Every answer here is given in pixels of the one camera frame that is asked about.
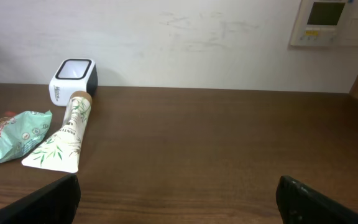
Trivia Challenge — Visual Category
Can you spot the white bamboo print tube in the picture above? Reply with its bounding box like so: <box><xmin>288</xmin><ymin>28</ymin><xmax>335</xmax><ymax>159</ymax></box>
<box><xmin>22</xmin><ymin>91</ymin><xmax>92</xmax><ymax>173</ymax></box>

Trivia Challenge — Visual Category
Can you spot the teal snack packet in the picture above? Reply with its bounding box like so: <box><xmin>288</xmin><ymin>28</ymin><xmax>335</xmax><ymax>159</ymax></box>
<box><xmin>0</xmin><ymin>111</ymin><xmax>52</xmax><ymax>163</ymax></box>

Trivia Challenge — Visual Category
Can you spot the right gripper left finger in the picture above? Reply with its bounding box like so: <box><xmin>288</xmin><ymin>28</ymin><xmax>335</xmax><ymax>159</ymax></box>
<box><xmin>0</xmin><ymin>174</ymin><xmax>81</xmax><ymax>224</ymax></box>

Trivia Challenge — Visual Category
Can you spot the wall control panel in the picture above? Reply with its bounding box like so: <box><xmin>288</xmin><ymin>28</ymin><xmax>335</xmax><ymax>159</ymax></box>
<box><xmin>289</xmin><ymin>0</ymin><xmax>358</xmax><ymax>47</ymax></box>

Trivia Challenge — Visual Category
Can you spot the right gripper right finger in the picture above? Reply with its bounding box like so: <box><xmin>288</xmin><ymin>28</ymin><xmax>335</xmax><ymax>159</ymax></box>
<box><xmin>276</xmin><ymin>175</ymin><xmax>358</xmax><ymax>224</ymax></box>

